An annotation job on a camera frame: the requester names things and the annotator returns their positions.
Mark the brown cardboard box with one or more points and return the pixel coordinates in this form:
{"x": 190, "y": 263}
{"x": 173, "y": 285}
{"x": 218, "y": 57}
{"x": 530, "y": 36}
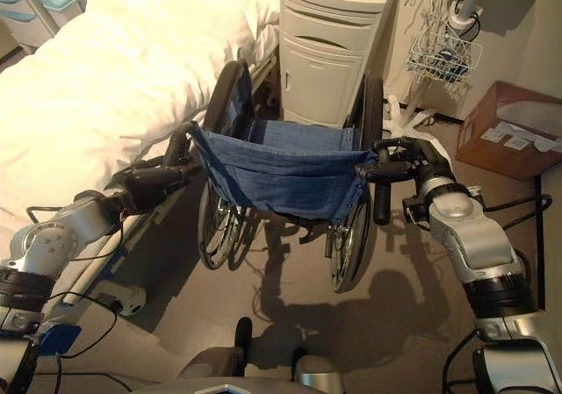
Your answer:
{"x": 487, "y": 152}

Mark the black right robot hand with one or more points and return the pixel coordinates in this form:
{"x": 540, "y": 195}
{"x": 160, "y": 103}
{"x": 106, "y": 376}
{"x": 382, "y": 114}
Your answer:
{"x": 432, "y": 161}

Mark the blue fabric wheelchair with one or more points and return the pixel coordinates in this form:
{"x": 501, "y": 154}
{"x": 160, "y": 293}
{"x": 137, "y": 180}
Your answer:
{"x": 281, "y": 170}

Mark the white crumpled bed sheet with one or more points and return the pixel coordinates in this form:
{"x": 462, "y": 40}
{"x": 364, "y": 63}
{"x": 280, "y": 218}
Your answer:
{"x": 265, "y": 12}

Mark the white papers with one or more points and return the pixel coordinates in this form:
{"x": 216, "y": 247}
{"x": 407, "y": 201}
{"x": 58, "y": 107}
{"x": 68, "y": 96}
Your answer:
{"x": 522, "y": 119}

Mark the white duvet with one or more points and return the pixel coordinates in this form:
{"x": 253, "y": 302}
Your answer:
{"x": 110, "y": 60}

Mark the silver robot body and legs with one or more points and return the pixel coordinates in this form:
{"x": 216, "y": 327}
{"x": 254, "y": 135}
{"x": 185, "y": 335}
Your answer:
{"x": 316, "y": 372}

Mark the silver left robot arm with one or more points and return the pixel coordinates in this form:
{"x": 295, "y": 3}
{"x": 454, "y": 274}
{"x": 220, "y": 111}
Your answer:
{"x": 57, "y": 236}

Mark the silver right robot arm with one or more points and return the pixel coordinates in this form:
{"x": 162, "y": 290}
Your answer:
{"x": 465, "y": 223}

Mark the white storage shelf rack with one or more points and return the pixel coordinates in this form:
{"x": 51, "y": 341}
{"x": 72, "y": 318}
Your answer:
{"x": 19, "y": 21}

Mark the blue tape block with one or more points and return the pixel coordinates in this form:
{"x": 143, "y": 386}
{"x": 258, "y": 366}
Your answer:
{"x": 59, "y": 339}

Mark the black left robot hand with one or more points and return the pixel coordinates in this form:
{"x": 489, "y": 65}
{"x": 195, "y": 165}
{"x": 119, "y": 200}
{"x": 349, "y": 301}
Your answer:
{"x": 149, "y": 181}

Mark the white bedside cabinet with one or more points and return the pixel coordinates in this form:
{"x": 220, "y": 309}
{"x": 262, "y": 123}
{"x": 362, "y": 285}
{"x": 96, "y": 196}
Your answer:
{"x": 325, "y": 38}

